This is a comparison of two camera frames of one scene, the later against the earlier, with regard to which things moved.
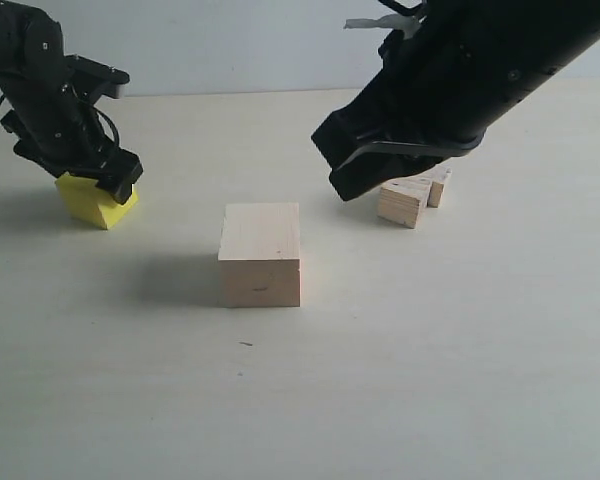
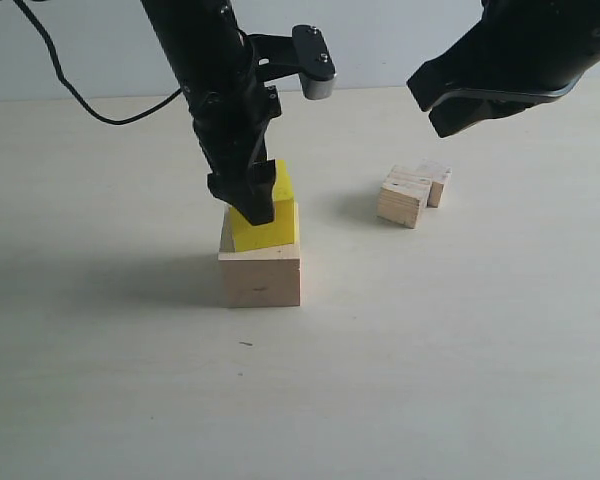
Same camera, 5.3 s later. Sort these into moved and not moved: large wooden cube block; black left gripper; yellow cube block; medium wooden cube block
Moved: yellow cube block; black left gripper
Not moved: medium wooden cube block; large wooden cube block
